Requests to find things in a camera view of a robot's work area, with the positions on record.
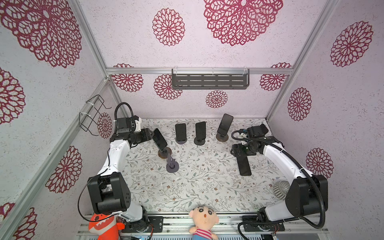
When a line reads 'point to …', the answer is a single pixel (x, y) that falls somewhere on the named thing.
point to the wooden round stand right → (222, 138)
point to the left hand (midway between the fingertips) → (149, 136)
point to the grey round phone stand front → (172, 166)
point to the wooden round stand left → (163, 154)
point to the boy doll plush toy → (204, 219)
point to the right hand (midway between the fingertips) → (238, 149)
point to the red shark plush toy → (106, 227)
